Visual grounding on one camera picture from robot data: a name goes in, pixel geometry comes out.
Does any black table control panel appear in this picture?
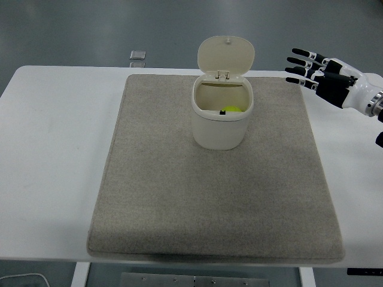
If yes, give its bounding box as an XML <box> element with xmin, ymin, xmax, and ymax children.
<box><xmin>346</xmin><ymin>268</ymin><xmax>383</xmax><ymax>276</ymax></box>

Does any beige fabric mat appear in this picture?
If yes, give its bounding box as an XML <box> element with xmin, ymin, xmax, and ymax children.
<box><xmin>86</xmin><ymin>74</ymin><xmax>346</xmax><ymax>264</ymax></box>

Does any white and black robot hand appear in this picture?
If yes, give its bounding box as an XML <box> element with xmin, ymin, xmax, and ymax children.
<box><xmin>285</xmin><ymin>48</ymin><xmax>383</xmax><ymax>116</ymax></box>

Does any cream plastic bin with lid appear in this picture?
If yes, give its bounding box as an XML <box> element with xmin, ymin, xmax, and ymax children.
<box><xmin>190</xmin><ymin>35</ymin><xmax>256</xmax><ymax>151</ymax></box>

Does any grey metal plate with screws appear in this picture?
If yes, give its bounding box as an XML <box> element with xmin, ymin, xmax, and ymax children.
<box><xmin>120</xmin><ymin>271</ymin><xmax>270</xmax><ymax>287</ymax></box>

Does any white cable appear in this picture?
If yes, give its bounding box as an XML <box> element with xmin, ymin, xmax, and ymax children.
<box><xmin>0</xmin><ymin>272</ymin><xmax>50</xmax><ymax>287</ymax></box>

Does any white table leg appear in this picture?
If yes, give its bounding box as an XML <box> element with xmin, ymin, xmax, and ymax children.
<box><xmin>298</xmin><ymin>267</ymin><xmax>314</xmax><ymax>287</ymax></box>
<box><xmin>71</xmin><ymin>262</ymin><xmax>90</xmax><ymax>287</ymax></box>

